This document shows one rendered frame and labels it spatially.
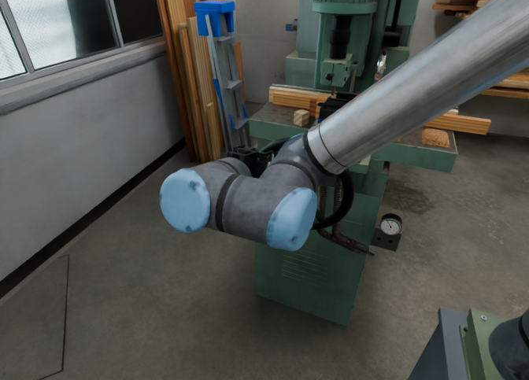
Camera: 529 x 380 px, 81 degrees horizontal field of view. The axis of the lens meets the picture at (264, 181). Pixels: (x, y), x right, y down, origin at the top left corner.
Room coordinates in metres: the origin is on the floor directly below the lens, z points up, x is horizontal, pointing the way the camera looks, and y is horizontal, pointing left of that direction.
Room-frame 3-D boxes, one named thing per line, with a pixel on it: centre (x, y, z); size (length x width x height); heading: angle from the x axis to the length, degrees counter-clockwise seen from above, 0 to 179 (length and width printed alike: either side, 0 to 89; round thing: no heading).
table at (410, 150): (0.88, -0.25, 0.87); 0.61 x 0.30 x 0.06; 68
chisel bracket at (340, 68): (1.02, -0.23, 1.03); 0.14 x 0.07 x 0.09; 158
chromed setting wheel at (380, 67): (1.08, -0.39, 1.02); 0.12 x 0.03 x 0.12; 158
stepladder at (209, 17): (1.82, 0.21, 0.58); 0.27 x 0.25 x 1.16; 69
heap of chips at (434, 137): (0.80, -0.49, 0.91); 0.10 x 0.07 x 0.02; 158
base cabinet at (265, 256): (1.12, -0.27, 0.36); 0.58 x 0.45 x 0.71; 158
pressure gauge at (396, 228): (0.71, -0.38, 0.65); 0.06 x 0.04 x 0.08; 68
